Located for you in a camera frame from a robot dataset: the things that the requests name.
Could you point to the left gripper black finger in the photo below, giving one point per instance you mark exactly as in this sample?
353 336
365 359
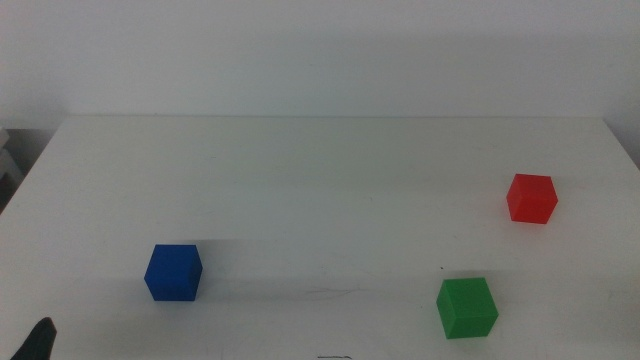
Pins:
37 342

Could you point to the green cube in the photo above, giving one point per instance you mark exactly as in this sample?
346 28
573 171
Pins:
467 307

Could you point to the red cube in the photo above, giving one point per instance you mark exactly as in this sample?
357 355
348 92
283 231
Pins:
532 199

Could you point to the blue cube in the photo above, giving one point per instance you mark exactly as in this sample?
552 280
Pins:
172 272

